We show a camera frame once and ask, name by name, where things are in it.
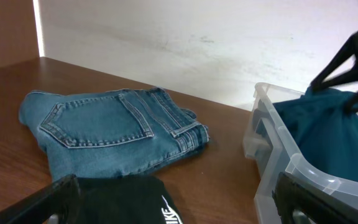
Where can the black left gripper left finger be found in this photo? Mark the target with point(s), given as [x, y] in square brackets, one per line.
[61, 198]

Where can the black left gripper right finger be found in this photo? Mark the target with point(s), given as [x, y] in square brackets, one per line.
[299, 202]

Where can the black Nike garment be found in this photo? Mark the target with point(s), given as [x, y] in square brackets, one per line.
[136, 199]

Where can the dark blue shirt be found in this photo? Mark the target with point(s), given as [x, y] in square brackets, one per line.
[326, 135]

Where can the clear plastic storage bin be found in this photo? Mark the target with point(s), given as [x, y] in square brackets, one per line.
[268, 142]

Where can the dark blue folded jeans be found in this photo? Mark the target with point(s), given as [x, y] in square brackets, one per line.
[111, 134]

